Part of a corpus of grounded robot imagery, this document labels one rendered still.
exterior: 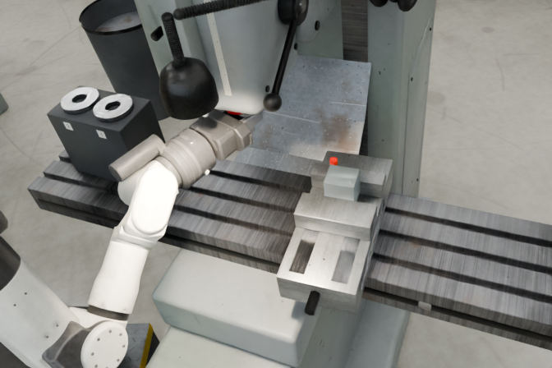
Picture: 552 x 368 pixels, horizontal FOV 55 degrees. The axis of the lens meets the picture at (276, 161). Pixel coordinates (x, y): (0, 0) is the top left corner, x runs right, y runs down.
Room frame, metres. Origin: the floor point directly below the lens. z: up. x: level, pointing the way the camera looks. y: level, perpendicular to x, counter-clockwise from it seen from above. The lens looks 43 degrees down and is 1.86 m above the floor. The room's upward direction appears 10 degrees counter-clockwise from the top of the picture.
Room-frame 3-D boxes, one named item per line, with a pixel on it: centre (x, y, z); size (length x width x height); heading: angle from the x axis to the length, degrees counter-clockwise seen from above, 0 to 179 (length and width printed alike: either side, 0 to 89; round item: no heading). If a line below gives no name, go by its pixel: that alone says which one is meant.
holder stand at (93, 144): (1.02, 0.39, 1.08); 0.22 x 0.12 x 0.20; 58
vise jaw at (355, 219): (0.66, -0.10, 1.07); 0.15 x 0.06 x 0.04; 64
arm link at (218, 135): (0.75, 0.12, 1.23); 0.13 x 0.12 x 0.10; 42
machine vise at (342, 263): (0.69, -0.11, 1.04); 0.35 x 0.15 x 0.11; 154
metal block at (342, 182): (0.71, -0.12, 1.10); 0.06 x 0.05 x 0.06; 64
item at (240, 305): (0.81, 0.05, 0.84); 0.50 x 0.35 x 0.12; 151
